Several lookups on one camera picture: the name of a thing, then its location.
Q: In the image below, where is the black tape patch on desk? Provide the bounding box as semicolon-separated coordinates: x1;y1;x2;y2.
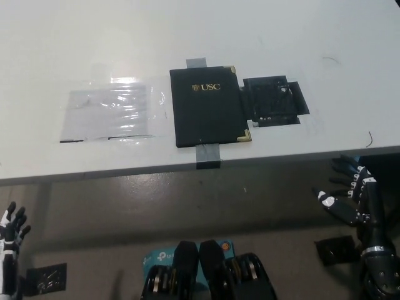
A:
239;74;311;128

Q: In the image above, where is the clear plastic tape sheet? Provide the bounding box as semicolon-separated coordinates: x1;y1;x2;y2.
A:
58;81;167;144

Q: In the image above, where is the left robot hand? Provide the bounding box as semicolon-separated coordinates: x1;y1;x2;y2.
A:
0;201;33;296

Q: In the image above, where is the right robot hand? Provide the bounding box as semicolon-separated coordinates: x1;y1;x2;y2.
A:
311;155;393;254

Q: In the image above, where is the black diary with gold corners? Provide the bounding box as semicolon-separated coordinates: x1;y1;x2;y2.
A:
169;64;253;149

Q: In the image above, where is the grey duct tape strip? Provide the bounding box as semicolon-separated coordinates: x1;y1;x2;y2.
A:
185;57;222;171

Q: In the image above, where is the teal router box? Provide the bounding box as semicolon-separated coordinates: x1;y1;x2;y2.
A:
142;237;235;286

